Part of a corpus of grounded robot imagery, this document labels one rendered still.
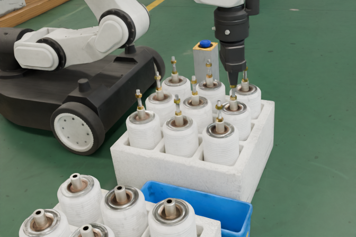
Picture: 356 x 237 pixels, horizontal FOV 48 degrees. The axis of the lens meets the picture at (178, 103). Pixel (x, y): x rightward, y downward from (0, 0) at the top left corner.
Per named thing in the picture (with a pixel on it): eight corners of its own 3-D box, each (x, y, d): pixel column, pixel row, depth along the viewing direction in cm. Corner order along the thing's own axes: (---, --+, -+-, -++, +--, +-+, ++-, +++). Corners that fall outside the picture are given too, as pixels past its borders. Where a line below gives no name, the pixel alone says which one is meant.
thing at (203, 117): (216, 159, 124) (213, 109, 115) (185, 162, 123) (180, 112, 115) (212, 142, 132) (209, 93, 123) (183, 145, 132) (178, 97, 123)
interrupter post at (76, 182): (70, 189, 90) (67, 178, 88) (77, 182, 92) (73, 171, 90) (79, 192, 89) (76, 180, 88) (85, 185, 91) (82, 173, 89)
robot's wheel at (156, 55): (125, 87, 190) (118, 47, 180) (130, 82, 194) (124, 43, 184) (163, 91, 182) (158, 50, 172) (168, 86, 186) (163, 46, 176)
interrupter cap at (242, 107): (249, 115, 111) (249, 112, 110) (221, 117, 111) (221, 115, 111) (245, 101, 117) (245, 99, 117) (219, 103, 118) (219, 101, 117)
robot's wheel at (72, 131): (56, 151, 148) (43, 105, 138) (64, 143, 152) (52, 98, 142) (103, 160, 140) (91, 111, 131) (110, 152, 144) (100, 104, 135)
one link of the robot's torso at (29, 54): (18, 71, 163) (8, 40, 156) (49, 52, 178) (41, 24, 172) (59, 75, 155) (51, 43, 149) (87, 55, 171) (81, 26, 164)
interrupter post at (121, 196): (114, 202, 85) (111, 190, 84) (119, 194, 87) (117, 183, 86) (123, 204, 84) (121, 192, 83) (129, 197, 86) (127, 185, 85)
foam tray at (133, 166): (119, 194, 124) (109, 147, 115) (172, 128, 154) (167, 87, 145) (241, 226, 108) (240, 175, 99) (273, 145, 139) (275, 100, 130)
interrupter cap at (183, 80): (161, 80, 135) (161, 78, 135) (183, 75, 137) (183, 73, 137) (167, 89, 129) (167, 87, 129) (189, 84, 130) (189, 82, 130)
